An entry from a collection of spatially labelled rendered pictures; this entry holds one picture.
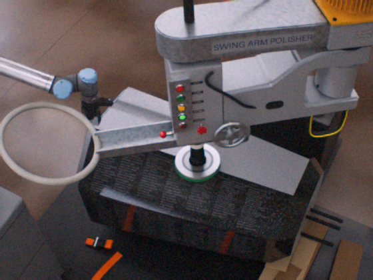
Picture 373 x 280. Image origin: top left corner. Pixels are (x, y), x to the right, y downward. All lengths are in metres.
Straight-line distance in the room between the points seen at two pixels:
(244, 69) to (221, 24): 0.33
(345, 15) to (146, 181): 1.33
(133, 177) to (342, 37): 1.32
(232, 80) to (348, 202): 1.71
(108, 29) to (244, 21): 3.18
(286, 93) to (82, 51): 2.94
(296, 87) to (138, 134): 0.75
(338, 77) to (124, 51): 2.79
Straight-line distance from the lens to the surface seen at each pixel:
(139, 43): 4.64
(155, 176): 2.54
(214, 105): 1.99
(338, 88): 2.17
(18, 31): 5.28
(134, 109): 2.74
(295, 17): 1.88
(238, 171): 2.42
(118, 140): 2.25
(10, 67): 2.28
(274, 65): 2.04
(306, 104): 2.17
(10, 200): 2.55
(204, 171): 2.35
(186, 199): 2.49
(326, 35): 1.91
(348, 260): 3.08
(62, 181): 2.05
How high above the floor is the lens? 2.78
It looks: 49 degrees down
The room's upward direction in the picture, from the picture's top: 5 degrees counter-clockwise
